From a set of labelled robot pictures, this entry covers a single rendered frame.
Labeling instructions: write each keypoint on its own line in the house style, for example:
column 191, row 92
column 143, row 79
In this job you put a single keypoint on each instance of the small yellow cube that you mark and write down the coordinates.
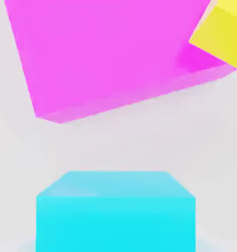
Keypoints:
column 220, row 35

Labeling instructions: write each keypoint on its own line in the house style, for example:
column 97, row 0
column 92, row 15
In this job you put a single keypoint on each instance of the small cyan cube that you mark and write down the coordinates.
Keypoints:
column 115, row 220

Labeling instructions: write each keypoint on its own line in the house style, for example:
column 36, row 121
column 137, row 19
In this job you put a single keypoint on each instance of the large magenta box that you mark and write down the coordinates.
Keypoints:
column 102, row 55

